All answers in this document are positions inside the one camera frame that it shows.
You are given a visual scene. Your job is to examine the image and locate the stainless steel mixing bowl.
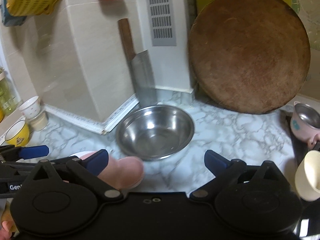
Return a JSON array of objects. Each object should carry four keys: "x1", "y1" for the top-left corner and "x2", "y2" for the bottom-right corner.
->
[{"x1": 116, "y1": 105, "x2": 195, "y2": 161}]

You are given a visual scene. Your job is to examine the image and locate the pink steel-lined handled bowl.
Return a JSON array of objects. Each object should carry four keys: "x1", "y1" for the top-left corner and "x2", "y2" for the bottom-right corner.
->
[{"x1": 290, "y1": 101, "x2": 319, "y2": 150}]

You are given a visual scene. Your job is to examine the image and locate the person's left hand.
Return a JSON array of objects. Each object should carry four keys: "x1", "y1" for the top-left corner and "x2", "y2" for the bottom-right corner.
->
[{"x1": 0, "y1": 202, "x2": 18, "y2": 240}]

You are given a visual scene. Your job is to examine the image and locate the clear container with grains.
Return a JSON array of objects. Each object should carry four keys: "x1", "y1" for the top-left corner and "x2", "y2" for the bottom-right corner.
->
[{"x1": 28, "y1": 111, "x2": 48, "y2": 131}]

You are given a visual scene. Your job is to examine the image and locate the cream plastic bowl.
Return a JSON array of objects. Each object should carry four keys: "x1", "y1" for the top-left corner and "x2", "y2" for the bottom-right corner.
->
[{"x1": 295, "y1": 150, "x2": 319, "y2": 202}]

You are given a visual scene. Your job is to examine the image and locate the cleaver with wooden handle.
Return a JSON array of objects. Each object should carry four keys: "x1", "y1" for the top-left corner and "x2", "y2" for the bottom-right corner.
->
[{"x1": 118, "y1": 18, "x2": 158, "y2": 107}]

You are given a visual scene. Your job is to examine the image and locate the white floral ceramic bowl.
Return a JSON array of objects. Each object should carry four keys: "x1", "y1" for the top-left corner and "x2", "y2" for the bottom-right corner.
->
[{"x1": 18, "y1": 96, "x2": 41, "y2": 119}]

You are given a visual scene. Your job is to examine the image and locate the black gas stove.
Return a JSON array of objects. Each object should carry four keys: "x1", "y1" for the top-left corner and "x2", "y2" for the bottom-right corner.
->
[{"x1": 280, "y1": 110, "x2": 319, "y2": 239}]

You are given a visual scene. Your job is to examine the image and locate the green glass jar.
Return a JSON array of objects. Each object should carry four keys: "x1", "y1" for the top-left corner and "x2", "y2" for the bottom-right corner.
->
[{"x1": 0, "y1": 69, "x2": 18, "y2": 116}]

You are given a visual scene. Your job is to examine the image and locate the round wooden cutting board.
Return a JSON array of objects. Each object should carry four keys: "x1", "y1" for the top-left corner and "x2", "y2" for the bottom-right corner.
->
[{"x1": 188, "y1": 0, "x2": 311, "y2": 114}]

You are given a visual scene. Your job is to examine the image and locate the yellow ceramic bowl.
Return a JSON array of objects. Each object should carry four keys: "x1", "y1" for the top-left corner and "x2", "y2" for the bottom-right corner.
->
[{"x1": 5, "y1": 120, "x2": 30, "y2": 147}]

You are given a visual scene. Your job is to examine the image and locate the pink bear-shaped plate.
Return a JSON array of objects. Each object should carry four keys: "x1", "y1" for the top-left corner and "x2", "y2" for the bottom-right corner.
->
[{"x1": 78, "y1": 152, "x2": 145, "y2": 190}]

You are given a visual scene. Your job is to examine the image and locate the grey vent grille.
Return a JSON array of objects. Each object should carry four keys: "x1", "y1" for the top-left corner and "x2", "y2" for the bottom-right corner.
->
[{"x1": 146, "y1": 0, "x2": 176, "y2": 47}]

